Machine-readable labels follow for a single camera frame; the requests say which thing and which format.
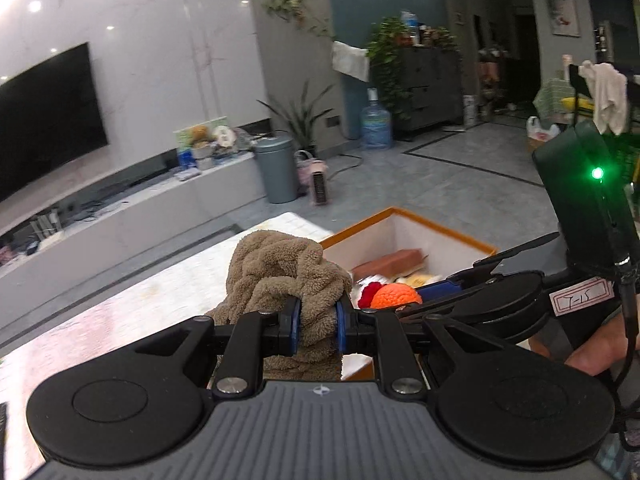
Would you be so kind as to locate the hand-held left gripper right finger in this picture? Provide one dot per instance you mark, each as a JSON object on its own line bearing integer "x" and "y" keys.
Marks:
{"x": 341, "y": 325}

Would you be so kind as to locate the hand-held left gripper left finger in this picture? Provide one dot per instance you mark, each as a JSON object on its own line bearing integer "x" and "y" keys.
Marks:
{"x": 295, "y": 325}

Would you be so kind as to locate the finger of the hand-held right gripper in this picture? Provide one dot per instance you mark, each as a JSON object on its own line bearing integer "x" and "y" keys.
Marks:
{"x": 520, "y": 255}
{"x": 437, "y": 292}

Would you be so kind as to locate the orange knitted ball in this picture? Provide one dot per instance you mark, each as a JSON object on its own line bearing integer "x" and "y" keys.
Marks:
{"x": 397, "y": 296}

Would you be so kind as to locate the orange cardboard box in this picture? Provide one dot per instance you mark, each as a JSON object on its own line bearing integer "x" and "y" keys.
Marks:
{"x": 430, "y": 237}

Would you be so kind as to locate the brown fluffy towel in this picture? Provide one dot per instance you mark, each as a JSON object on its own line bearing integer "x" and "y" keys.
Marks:
{"x": 280, "y": 270}

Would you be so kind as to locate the person's right hand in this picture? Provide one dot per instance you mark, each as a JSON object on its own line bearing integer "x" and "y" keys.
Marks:
{"x": 605, "y": 347}

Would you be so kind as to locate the white plastic shopping bag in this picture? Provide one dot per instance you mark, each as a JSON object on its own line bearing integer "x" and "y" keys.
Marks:
{"x": 542, "y": 129}

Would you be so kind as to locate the green checked table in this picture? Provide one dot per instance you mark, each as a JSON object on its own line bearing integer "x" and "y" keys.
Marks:
{"x": 555, "y": 95}

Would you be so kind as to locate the white draped cloth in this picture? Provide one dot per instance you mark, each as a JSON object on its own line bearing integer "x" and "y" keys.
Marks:
{"x": 607, "y": 95}

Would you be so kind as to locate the black chair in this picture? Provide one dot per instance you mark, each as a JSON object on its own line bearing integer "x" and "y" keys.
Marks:
{"x": 575, "y": 85}

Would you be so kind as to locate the floral printed tablecloth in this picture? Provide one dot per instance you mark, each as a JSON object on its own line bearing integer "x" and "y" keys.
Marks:
{"x": 150, "y": 290}

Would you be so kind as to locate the tall white carton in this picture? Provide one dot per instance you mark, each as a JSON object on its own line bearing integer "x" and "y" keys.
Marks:
{"x": 469, "y": 110}

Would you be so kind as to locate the pink woven basket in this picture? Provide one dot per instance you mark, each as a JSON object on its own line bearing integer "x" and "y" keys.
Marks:
{"x": 302, "y": 172}

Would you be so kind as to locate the grey trash can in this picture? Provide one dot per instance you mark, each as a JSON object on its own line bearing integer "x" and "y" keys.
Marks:
{"x": 276, "y": 170}

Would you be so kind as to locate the cluttered shelf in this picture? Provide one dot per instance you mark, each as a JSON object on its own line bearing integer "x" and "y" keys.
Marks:
{"x": 490, "y": 75}

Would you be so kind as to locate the blue water bottle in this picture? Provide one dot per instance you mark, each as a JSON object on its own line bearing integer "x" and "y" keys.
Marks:
{"x": 376, "y": 125}

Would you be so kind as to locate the white flat book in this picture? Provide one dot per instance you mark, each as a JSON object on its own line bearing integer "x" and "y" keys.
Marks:
{"x": 189, "y": 175}

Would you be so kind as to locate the white marble television console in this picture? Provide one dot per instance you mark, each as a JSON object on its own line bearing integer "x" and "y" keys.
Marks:
{"x": 150, "y": 210}

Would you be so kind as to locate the dark grey cabinet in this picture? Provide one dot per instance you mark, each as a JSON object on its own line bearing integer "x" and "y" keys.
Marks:
{"x": 430, "y": 90}

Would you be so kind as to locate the small blue box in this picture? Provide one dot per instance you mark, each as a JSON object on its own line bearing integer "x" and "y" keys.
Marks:
{"x": 186, "y": 159}

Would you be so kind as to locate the white round fan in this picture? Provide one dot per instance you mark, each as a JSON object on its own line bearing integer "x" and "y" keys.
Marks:
{"x": 222, "y": 136}

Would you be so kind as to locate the long-leaf potted plant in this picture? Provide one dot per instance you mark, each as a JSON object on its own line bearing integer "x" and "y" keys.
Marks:
{"x": 300, "y": 115}

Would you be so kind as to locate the brown teddy bear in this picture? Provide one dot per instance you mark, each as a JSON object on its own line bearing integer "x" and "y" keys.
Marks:
{"x": 198, "y": 135}

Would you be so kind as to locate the green printed card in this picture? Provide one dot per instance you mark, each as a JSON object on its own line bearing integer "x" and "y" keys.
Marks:
{"x": 182, "y": 135}

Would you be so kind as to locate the person's teal clothing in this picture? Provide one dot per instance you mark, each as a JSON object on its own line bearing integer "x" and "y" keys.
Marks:
{"x": 620, "y": 460}

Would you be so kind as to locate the green ivy plant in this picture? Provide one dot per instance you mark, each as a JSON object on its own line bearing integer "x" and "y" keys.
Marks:
{"x": 387, "y": 55}

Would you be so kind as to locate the white hanging bag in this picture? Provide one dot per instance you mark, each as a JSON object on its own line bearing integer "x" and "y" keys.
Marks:
{"x": 350, "y": 62}

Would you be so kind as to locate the hanging vine plant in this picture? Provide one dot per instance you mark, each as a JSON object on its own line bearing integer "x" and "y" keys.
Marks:
{"x": 295, "y": 10}

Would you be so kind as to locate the small framed wall art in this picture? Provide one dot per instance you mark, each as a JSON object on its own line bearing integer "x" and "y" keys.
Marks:
{"x": 562, "y": 16}

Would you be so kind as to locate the wall-mounted black television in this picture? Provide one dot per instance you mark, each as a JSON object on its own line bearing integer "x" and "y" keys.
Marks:
{"x": 45, "y": 120}

